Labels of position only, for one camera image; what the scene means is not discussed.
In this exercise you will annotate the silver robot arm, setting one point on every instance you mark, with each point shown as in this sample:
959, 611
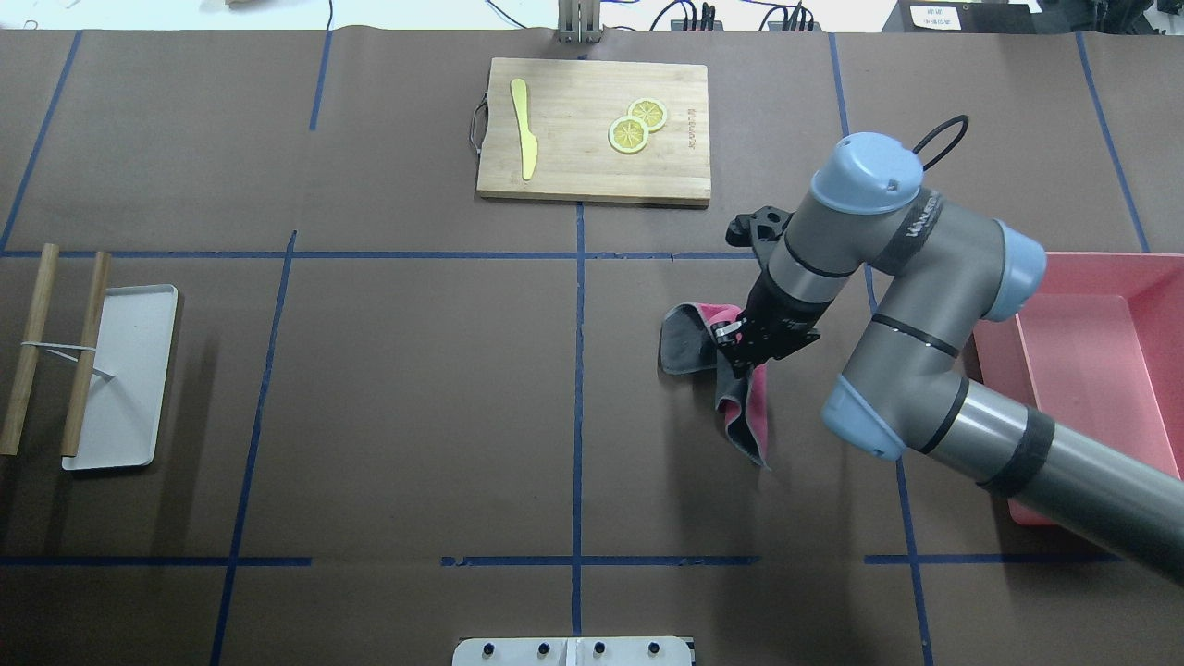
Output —
950, 268

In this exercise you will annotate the bamboo cutting board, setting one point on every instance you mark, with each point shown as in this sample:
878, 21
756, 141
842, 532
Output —
572, 104

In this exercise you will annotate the aluminium frame post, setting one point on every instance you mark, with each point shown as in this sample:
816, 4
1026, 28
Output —
579, 21

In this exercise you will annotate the white pedestal column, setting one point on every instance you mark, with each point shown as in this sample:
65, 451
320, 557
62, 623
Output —
576, 650

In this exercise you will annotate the black adapter box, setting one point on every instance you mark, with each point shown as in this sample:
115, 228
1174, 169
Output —
975, 17

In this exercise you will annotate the wooden rack rod rear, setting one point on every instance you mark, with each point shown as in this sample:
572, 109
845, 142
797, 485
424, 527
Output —
28, 351

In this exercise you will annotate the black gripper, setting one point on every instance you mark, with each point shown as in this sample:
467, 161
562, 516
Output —
777, 319

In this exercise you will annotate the lemon slice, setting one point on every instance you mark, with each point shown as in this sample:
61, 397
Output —
628, 135
651, 112

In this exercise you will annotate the yellow plastic knife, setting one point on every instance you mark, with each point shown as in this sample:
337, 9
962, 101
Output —
527, 139

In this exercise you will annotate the lemon slice far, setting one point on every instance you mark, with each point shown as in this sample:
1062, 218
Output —
651, 112

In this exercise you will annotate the wooden rack rod front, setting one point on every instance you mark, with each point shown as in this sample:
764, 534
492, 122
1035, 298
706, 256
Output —
82, 378

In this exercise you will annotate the pink plastic bin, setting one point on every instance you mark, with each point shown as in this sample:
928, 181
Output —
1099, 347

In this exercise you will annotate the white rectangular tray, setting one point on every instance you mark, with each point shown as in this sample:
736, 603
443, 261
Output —
125, 402

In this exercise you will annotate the wooden rack rod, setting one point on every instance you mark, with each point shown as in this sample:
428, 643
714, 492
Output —
82, 378
28, 351

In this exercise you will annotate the pink grey cloth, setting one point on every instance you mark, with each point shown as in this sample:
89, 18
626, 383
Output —
687, 348

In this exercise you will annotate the lemon slice near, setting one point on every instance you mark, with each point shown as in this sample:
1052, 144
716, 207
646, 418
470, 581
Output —
628, 135

